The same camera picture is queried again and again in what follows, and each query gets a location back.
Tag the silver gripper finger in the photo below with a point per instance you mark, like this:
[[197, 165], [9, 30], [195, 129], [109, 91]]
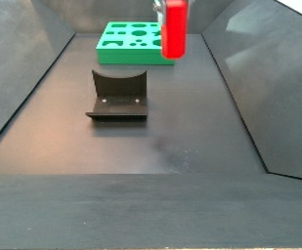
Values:
[[159, 7]]

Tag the black curved holder stand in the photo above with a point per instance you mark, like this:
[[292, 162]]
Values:
[[120, 97]]

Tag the green shape sorting board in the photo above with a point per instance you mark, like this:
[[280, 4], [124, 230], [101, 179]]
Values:
[[129, 42]]

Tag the red hexagon peg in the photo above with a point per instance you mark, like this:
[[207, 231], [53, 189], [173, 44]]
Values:
[[173, 28]]

